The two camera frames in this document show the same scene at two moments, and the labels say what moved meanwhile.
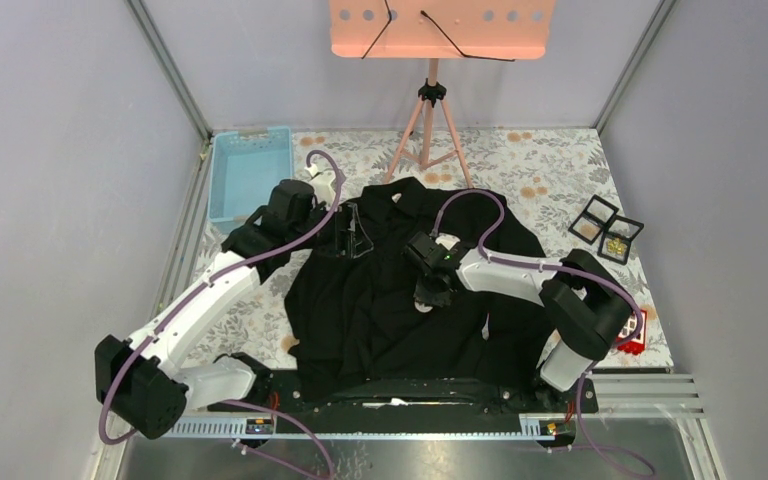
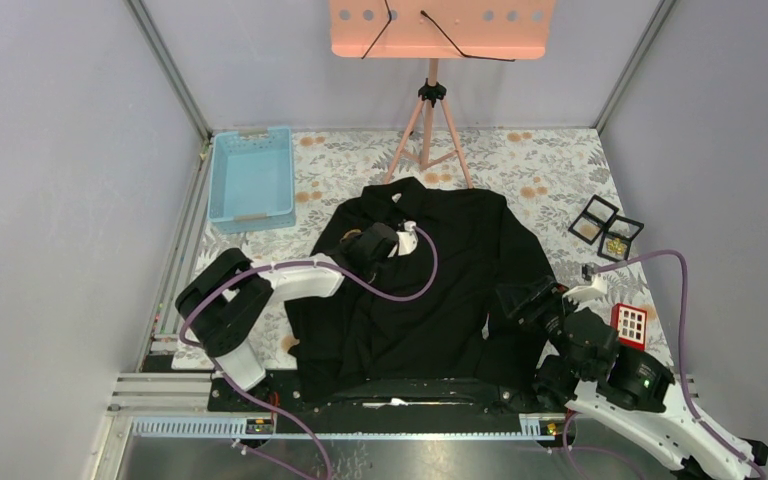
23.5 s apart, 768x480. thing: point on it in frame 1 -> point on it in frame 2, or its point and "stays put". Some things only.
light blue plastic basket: [245, 169] stays put
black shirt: [351, 297] stays put
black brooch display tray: [601, 223] stays put
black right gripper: [422, 293] -> [533, 299]
